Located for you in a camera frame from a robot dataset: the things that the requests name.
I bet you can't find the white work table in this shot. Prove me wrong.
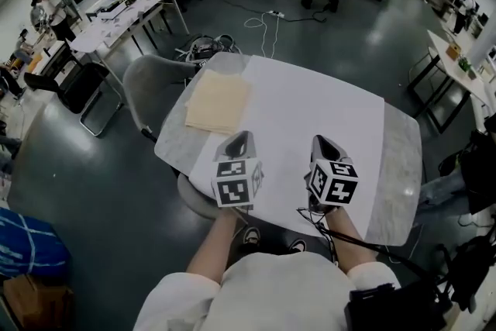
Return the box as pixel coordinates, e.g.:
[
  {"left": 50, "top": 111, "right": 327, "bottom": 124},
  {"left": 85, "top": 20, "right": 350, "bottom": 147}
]
[{"left": 69, "top": 0, "right": 191, "bottom": 63}]

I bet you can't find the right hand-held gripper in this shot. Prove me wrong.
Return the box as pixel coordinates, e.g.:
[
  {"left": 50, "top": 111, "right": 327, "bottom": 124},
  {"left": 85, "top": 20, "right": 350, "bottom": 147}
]
[{"left": 303, "top": 134, "right": 360, "bottom": 212}]

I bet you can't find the black waist pouch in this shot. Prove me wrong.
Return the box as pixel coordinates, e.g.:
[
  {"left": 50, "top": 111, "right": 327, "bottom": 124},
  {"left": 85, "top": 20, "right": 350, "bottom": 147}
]
[{"left": 343, "top": 281, "right": 454, "bottom": 331}]

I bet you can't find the person's left shoe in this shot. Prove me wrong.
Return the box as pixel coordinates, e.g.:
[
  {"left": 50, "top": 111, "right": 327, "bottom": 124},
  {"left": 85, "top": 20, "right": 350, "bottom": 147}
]
[{"left": 242, "top": 226, "right": 261, "bottom": 247}]

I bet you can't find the blue bag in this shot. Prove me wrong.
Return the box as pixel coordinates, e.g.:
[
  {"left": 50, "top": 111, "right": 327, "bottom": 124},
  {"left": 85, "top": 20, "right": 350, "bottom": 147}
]
[{"left": 0, "top": 207, "right": 73, "bottom": 280}]

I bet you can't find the grey upholstered chair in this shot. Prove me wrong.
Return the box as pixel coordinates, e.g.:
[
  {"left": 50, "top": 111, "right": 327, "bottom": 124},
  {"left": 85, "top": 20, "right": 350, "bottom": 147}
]
[
  {"left": 177, "top": 172, "right": 249, "bottom": 222},
  {"left": 122, "top": 53, "right": 199, "bottom": 144}
]

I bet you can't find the person's right forearm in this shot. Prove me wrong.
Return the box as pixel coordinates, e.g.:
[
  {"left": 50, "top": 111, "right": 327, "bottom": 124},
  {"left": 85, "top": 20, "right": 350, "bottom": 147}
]
[{"left": 323, "top": 205, "right": 379, "bottom": 276}]

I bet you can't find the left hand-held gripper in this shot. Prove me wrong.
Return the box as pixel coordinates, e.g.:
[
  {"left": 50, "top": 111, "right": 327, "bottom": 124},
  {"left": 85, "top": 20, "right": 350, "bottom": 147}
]
[{"left": 210, "top": 129, "right": 267, "bottom": 211}]

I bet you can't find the beige cloth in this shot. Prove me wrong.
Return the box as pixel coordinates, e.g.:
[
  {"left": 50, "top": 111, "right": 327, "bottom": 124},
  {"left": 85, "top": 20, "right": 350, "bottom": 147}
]
[{"left": 184, "top": 68, "right": 252, "bottom": 136}]

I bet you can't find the white power strip with cord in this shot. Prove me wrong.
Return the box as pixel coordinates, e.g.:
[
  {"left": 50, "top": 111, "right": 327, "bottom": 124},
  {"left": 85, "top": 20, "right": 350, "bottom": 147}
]
[{"left": 243, "top": 9, "right": 287, "bottom": 60}]

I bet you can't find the person's left forearm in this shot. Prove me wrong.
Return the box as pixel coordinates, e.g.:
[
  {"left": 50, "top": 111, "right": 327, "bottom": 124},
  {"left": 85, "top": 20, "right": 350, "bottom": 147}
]
[{"left": 185, "top": 207, "right": 249, "bottom": 276}]

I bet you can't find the black cantilever chair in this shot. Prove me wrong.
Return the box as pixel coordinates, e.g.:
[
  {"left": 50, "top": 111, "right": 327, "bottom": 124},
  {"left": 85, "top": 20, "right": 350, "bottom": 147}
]
[{"left": 23, "top": 61, "right": 125, "bottom": 137}]

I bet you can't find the spare recording device with cables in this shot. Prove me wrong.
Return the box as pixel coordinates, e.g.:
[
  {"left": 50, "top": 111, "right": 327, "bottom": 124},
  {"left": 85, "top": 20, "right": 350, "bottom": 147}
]
[{"left": 173, "top": 33, "right": 242, "bottom": 63}]

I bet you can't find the cardboard box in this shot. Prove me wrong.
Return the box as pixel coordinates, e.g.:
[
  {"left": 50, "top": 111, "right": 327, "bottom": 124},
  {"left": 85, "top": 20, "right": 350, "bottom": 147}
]
[{"left": 2, "top": 274, "right": 77, "bottom": 331}]

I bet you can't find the thin black cable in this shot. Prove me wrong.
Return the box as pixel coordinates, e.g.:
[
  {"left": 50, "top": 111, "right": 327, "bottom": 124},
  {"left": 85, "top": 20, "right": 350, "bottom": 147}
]
[{"left": 296, "top": 207, "right": 439, "bottom": 284}]

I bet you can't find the person's white shirt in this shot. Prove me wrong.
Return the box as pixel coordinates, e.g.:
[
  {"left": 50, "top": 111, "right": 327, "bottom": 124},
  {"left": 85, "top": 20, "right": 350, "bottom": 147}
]
[{"left": 133, "top": 251, "right": 402, "bottom": 331}]

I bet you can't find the grey marble table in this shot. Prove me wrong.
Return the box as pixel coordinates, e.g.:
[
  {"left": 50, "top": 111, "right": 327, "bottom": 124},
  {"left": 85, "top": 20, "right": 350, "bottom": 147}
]
[{"left": 153, "top": 51, "right": 423, "bottom": 247}]

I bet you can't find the large white paper sheet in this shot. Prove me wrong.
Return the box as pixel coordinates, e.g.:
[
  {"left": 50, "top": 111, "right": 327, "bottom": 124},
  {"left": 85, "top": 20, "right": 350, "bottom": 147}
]
[{"left": 188, "top": 54, "right": 386, "bottom": 241}]

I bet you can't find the white table with black legs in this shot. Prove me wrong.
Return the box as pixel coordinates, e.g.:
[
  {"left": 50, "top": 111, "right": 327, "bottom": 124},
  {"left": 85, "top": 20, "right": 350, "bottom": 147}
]
[{"left": 406, "top": 29, "right": 495, "bottom": 135}]

